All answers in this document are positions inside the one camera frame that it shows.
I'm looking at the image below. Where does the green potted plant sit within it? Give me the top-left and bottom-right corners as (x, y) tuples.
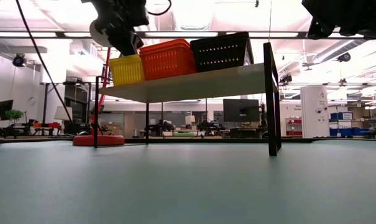
(4, 108), (24, 125)

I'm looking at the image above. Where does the green table mat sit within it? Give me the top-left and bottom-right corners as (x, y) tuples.
(0, 141), (376, 224)

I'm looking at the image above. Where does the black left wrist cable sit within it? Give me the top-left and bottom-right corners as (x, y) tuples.
(146, 0), (173, 16)

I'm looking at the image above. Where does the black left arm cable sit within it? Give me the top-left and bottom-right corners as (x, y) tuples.
(15, 0), (76, 125)

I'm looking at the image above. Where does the black tilted monitor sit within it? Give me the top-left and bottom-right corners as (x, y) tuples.
(0, 99), (14, 122)

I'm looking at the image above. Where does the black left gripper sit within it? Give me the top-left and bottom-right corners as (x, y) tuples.
(81, 0), (150, 57)

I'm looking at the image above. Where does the blue storage bin row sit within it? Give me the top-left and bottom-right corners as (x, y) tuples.
(329, 127), (372, 137)

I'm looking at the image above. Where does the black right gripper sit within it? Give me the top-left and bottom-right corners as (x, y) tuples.
(301, 0), (376, 40)

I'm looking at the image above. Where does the red desk lamp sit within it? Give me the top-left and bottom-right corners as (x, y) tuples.
(72, 20), (126, 147)

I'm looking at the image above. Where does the black background monitor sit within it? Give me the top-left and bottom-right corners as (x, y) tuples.
(222, 98), (260, 123)

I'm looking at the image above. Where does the white lampshade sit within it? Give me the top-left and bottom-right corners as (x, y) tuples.
(53, 106), (73, 121)

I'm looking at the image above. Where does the yellow plastic basket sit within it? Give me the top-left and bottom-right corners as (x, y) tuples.
(109, 54), (144, 60)
(109, 57), (144, 65)
(109, 60), (145, 87)

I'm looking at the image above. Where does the black background robot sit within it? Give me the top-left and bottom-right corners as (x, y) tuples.
(145, 119), (176, 136)
(196, 119), (226, 134)

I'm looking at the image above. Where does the black framed background table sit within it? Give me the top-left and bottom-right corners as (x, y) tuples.
(40, 81), (94, 135)

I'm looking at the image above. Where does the white cabinet with print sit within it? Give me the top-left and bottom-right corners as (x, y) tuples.
(300, 85), (331, 139)

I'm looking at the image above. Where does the rack with red bins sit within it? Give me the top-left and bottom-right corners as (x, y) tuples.
(285, 117), (303, 137)

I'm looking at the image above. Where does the wooden shelf with black legs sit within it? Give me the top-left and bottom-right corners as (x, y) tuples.
(94, 42), (283, 157)

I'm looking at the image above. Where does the blue storage bin white label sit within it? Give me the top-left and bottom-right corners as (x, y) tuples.
(329, 111), (354, 121)

